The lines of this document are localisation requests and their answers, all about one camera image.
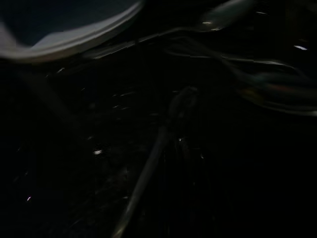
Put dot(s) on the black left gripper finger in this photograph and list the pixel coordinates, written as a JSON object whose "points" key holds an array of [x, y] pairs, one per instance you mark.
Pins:
{"points": [[151, 163]]}

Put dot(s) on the metal spoon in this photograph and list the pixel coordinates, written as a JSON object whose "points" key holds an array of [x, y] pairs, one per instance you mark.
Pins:
{"points": [[218, 17]]}

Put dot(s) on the metal fork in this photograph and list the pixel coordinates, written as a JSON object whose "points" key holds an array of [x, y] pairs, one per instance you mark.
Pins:
{"points": [[247, 60]]}

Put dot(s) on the white stacked plastic container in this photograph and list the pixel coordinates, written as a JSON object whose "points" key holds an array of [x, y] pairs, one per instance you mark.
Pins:
{"points": [[74, 42]]}

